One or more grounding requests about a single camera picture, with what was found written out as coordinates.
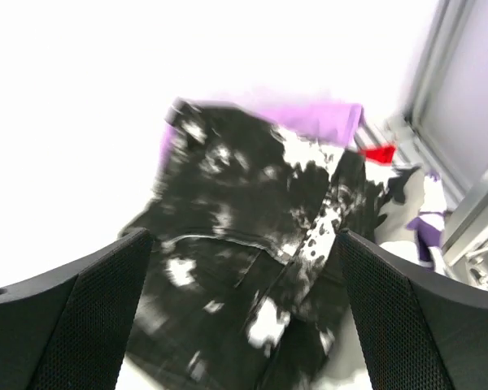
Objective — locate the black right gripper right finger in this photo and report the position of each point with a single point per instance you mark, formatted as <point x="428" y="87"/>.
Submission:
<point x="418" y="330"/>

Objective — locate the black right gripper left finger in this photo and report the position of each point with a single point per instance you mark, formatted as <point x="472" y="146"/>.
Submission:
<point x="68" y="328"/>

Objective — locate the grey purple patterned trousers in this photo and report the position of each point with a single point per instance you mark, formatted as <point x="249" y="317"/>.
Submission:
<point x="412" y="218"/>

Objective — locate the red trousers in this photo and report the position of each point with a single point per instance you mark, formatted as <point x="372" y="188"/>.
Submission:
<point x="382" y="155"/>

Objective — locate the black white patterned trousers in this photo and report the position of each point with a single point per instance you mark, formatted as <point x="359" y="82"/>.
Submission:
<point x="242" y="290"/>

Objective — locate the lilac purple trousers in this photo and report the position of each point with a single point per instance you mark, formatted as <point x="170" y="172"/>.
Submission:
<point x="332" y="122"/>

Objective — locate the aluminium frame structure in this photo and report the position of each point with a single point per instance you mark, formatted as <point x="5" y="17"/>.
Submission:
<point x="445" y="126"/>

